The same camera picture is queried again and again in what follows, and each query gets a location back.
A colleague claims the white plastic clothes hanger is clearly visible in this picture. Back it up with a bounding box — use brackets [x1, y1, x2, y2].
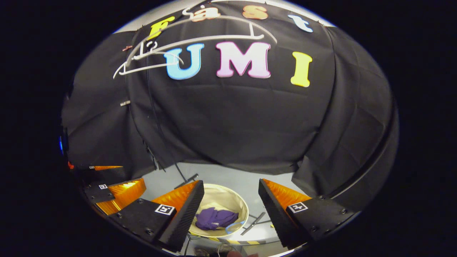
[125, 6, 278, 68]
[113, 40, 185, 80]

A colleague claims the yellow black floor tape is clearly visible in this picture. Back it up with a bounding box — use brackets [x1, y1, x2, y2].
[209, 236, 266, 246]

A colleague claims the cream round laundry hamper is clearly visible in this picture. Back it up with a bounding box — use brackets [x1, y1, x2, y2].
[189, 183, 249, 238]

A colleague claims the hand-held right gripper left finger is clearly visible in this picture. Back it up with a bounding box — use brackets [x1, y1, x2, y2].
[107, 180, 205, 253]

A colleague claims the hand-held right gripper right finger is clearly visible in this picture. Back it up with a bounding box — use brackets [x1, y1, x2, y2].
[258, 178, 358, 249]

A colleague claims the purple corduroy shirt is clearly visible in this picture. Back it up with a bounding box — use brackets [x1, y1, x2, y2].
[195, 207, 239, 231]

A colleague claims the black backdrop cloth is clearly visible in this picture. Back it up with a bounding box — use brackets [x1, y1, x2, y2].
[61, 0, 400, 211]

